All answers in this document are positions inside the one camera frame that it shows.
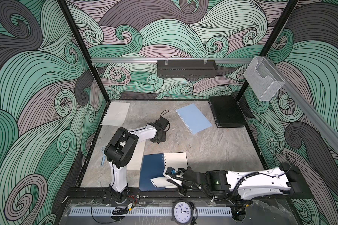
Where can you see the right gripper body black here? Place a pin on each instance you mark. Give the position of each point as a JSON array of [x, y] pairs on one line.
[[181, 190]]

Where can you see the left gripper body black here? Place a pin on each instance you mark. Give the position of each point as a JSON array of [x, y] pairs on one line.
[[161, 139]]

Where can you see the dark blue spiral notebook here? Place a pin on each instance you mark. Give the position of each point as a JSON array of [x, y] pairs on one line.
[[155, 165]]

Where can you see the torn lined paper page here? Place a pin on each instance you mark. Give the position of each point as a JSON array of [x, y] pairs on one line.
[[116, 114]]

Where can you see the cream lined spiral notebook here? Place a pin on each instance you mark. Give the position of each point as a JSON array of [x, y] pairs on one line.
[[135, 163]]

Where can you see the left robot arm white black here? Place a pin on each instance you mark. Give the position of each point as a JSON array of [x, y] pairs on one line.
[[120, 150]]

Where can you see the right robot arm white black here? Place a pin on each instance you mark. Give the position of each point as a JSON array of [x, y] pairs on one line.
[[220, 185]]

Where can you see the round white clock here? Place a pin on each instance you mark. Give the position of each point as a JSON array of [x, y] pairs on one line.
[[182, 212]]

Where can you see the light blue spiral notebook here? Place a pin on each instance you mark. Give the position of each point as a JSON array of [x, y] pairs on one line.
[[193, 118]]

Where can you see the light blue scissors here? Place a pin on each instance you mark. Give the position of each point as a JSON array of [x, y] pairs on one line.
[[103, 156]]

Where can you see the black hard case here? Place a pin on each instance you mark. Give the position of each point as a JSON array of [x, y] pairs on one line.
[[226, 112]]

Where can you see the white slotted cable duct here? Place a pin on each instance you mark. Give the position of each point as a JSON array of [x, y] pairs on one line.
[[149, 211]]

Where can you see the black wall tray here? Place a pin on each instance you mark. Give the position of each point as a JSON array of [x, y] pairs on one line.
[[186, 68]]

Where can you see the clear acrylic wall holder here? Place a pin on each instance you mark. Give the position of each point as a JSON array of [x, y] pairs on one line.
[[264, 78]]

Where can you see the aluminium rail right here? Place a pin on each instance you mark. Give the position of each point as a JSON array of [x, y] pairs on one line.
[[299, 89]]

